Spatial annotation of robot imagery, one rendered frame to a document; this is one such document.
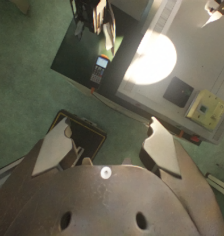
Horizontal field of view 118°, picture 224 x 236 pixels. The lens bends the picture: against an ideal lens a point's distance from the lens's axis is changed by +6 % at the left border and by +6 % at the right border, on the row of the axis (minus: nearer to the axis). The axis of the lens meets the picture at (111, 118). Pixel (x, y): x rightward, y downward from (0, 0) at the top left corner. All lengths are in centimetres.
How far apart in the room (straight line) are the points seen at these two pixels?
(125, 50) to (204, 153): 237
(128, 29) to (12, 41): 185
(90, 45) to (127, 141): 131
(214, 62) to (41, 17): 216
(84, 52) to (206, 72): 72
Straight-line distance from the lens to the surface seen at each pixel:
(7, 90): 207
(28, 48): 201
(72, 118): 101
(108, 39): 38
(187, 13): 75
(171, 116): 51
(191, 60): 65
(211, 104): 64
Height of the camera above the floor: 123
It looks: 84 degrees down
